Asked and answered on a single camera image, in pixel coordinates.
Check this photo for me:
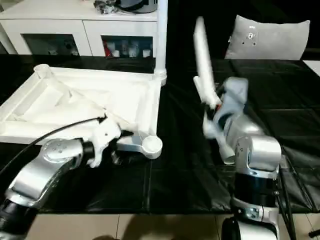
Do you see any black cabinet with yellow label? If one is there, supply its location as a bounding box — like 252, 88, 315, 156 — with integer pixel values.
167, 0, 241, 61

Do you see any black gear on cabinet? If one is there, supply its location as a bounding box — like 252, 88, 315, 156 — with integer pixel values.
94, 0, 158, 15

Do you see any black table mat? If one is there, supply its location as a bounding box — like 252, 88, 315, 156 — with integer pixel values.
0, 55, 320, 216

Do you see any white glass-door cabinet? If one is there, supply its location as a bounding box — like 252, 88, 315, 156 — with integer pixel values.
0, 0, 158, 58

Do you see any white plastic table top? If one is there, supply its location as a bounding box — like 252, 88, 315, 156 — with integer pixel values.
0, 64, 165, 160

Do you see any white flat board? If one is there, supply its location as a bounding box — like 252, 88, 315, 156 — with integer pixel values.
301, 60, 320, 77

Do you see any grey cushion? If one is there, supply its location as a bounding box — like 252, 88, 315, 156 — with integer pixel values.
225, 15, 312, 62

